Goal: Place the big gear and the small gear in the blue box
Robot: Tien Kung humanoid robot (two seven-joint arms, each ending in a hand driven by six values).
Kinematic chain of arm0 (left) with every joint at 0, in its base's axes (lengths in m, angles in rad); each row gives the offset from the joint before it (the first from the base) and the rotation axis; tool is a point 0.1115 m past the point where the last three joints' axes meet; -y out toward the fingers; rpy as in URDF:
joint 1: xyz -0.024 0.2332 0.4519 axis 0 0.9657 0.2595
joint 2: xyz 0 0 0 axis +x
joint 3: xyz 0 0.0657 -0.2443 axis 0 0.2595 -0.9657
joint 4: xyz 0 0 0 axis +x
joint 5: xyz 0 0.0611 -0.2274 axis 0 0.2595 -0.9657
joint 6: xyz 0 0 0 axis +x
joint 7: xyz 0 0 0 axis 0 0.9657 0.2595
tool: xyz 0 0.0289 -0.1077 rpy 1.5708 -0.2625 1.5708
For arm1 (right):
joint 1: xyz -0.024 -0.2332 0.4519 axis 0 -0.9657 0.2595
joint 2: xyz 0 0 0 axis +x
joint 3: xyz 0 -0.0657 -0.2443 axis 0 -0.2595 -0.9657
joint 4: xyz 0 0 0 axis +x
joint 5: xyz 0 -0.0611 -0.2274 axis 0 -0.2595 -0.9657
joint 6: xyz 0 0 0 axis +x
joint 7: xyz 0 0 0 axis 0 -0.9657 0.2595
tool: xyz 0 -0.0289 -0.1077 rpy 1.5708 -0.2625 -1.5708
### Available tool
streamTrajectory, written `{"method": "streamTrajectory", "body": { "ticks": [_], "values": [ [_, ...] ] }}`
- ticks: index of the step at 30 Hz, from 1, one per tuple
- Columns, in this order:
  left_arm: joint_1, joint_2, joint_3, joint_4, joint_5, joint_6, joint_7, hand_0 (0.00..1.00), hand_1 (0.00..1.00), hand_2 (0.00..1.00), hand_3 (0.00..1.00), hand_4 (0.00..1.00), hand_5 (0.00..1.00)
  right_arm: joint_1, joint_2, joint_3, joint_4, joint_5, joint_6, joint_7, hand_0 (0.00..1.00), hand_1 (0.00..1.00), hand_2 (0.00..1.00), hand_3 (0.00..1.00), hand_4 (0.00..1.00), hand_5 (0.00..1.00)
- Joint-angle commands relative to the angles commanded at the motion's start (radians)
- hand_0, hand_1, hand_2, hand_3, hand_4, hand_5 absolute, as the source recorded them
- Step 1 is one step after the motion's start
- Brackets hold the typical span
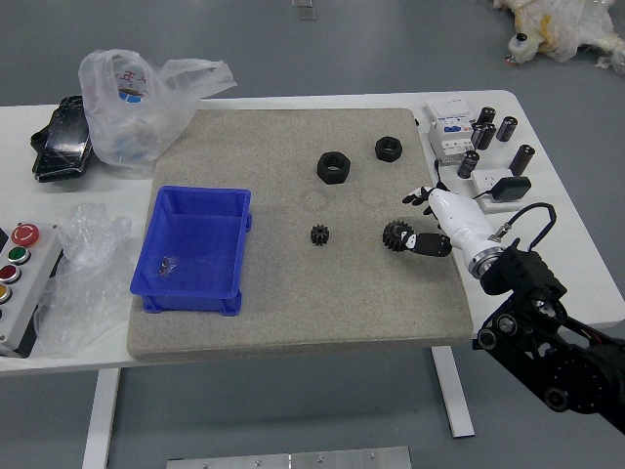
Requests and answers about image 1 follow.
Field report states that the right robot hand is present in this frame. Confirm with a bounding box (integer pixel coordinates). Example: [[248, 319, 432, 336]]
[[400, 183, 499, 268]]

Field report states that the big black gear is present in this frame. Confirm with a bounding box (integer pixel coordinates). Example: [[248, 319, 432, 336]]
[[380, 219, 416, 254]]

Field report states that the small black gear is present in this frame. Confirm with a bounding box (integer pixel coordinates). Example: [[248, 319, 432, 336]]
[[309, 223, 334, 249]]

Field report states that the small black hex nut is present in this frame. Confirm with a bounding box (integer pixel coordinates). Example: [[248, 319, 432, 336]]
[[374, 136, 404, 161]]

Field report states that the big black hex nut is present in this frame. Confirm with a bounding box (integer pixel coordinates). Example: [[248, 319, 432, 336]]
[[315, 150, 354, 185]]

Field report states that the blue plastic box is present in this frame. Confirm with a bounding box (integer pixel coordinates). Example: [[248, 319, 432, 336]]
[[130, 185, 254, 318]]

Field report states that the grey button control box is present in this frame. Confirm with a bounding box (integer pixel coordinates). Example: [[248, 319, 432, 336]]
[[0, 222, 64, 361]]

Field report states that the black power adapter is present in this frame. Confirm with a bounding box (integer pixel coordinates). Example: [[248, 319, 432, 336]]
[[489, 176, 532, 202]]

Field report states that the white circuit breaker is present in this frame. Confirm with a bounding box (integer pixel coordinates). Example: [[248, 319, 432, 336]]
[[423, 97, 478, 167]]

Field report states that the white table leg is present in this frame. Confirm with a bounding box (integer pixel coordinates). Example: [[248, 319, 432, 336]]
[[81, 366, 122, 469], [430, 344, 476, 439]]

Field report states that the grey-brown foam mat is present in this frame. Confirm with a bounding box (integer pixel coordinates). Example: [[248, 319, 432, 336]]
[[126, 107, 475, 362]]

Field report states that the plastic-wrapped plush toy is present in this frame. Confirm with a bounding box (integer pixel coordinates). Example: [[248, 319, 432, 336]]
[[490, 0, 625, 74]]

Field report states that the metal floor socket cover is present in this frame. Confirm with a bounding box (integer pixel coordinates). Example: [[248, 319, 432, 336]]
[[291, 0, 319, 21]]

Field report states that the white plastic bag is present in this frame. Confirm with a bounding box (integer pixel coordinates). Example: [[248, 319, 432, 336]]
[[78, 47, 239, 180]]

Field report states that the crumpled clear plastic wrap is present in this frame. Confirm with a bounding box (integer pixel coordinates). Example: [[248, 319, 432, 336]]
[[32, 202, 133, 358]]

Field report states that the black flat device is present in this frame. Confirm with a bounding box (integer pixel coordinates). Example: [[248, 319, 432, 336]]
[[29, 95, 95, 185]]

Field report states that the red emergency stop button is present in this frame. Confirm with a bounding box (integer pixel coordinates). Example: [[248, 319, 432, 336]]
[[10, 222, 40, 248]]

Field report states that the white wall socket plate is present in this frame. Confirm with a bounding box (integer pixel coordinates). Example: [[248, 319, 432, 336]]
[[469, 168, 526, 215]]

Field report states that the black adapter cord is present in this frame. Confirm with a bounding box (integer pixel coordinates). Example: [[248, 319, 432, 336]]
[[433, 158, 495, 200]]

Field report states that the grey metal base plate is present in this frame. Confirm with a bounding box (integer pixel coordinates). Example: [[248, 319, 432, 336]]
[[165, 446, 412, 469]]

